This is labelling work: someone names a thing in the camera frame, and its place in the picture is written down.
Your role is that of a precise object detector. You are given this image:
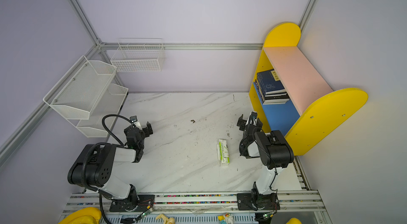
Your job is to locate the dark blue file underneath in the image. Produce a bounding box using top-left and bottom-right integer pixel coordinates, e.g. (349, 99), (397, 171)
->
(256, 79), (288, 98)

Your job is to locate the blue file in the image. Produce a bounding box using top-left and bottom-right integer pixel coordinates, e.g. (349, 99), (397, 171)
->
(257, 69), (286, 95)

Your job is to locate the black deer cover book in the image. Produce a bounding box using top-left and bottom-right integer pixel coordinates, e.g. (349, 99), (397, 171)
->
(253, 81), (290, 105)

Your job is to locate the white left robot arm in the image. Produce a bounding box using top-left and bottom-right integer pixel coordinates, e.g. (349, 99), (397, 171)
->
(67, 114), (154, 206)

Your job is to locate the white green carton box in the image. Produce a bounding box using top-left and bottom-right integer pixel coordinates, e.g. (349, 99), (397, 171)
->
(217, 139), (230, 165)

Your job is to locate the yellow pink blue bookshelf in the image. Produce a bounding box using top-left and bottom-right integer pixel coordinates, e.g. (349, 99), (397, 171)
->
(249, 23), (368, 156)

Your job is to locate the white mesh two-tier rack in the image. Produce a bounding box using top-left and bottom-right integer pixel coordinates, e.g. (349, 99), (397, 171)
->
(43, 56), (128, 138)

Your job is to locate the beige toy figure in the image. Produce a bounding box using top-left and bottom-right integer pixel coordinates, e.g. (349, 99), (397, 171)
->
(155, 214), (176, 224)

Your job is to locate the yellow object bottom left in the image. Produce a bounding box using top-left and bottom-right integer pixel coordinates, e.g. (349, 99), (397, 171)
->
(59, 207), (102, 224)

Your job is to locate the yellow object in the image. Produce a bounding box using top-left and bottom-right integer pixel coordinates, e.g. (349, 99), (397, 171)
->
(286, 218), (302, 224)
(59, 207), (102, 224)

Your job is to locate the small colourful toy figure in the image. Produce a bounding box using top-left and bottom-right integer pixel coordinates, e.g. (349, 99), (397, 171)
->
(217, 213), (234, 224)

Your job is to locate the yellow object bottom right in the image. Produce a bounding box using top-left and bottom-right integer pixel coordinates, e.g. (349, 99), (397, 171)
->
(286, 218), (302, 224)

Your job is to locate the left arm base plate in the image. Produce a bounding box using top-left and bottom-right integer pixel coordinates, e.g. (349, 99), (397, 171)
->
(109, 194), (155, 212)

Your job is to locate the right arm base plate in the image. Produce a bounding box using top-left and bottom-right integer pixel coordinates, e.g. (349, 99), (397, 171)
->
(237, 193), (280, 211)

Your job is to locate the white wire wall basket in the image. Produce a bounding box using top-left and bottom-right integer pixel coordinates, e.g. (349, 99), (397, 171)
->
(110, 38), (165, 72)

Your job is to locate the aluminium front rail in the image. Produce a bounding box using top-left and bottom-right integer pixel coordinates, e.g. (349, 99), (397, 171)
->
(60, 191), (332, 224)

